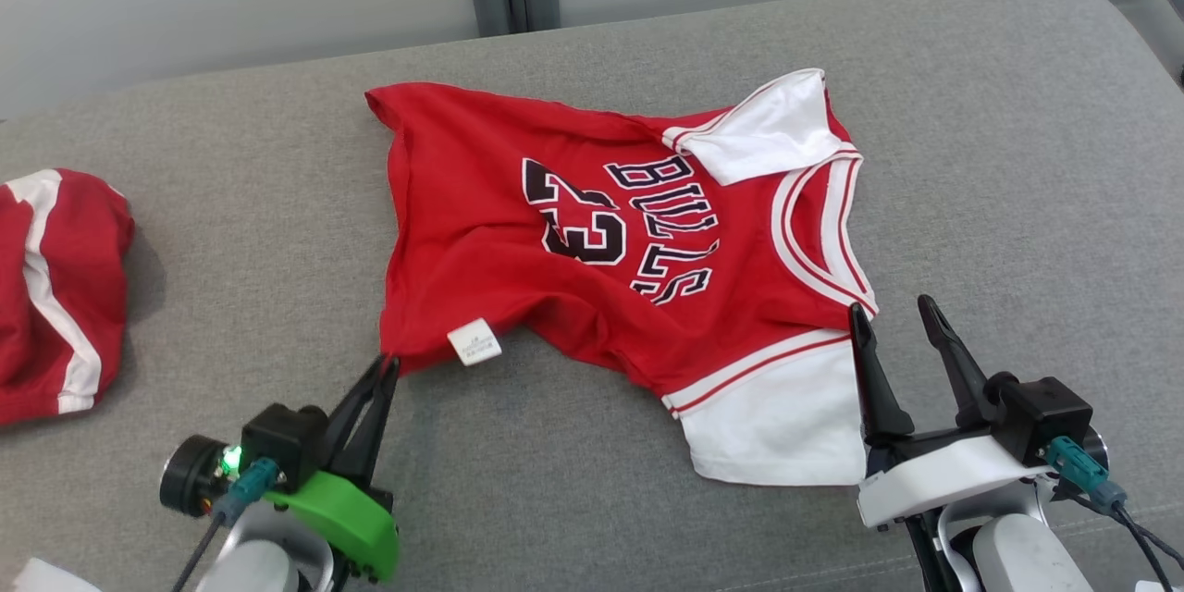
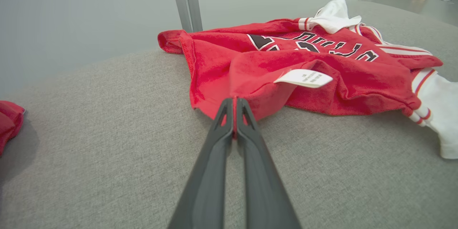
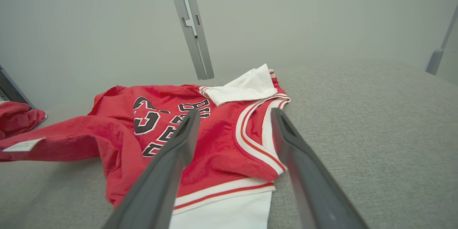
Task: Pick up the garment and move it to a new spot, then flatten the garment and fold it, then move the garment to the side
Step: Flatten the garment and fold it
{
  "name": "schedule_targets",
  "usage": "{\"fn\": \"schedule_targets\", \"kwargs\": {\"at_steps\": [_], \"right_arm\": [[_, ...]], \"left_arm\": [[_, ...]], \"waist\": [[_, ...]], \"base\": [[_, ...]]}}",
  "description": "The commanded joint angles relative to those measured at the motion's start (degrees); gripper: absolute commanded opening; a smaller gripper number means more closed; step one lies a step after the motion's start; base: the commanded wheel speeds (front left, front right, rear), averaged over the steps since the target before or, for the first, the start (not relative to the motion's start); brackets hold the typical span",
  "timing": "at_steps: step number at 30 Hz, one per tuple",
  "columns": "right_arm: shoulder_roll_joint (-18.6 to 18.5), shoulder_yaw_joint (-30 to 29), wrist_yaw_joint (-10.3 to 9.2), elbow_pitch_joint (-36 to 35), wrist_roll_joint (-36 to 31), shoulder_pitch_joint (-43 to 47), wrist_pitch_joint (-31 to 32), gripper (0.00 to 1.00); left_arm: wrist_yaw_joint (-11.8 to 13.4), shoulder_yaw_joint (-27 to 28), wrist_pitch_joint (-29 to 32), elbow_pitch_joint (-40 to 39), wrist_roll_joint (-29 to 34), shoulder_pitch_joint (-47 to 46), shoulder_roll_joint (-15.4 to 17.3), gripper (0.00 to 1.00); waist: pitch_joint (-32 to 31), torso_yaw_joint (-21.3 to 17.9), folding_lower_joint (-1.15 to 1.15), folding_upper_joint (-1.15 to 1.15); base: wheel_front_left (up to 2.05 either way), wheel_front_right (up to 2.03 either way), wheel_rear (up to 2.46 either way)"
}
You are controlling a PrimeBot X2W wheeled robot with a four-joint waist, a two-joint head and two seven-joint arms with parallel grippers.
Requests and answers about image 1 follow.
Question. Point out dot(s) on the red Bulls basketball jersey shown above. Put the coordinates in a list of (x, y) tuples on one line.
[(481, 231)]

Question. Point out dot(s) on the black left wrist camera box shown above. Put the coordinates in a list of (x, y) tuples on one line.
[(282, 444)]

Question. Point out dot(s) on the grey fabric sofa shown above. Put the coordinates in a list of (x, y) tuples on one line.
[(231, 203)]

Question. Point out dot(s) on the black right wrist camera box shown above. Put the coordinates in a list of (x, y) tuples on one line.
[(1050, 416)]

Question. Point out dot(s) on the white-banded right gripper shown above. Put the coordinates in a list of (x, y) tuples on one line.
[(934, 481)]

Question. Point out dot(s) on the red shorts with white stripe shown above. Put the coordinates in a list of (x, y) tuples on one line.
[(55, 314)]

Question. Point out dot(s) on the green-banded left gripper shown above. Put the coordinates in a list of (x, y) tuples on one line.
[(351, 518)]

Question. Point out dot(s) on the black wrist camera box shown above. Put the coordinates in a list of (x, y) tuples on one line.
[(1050, 416), (282, 444)]

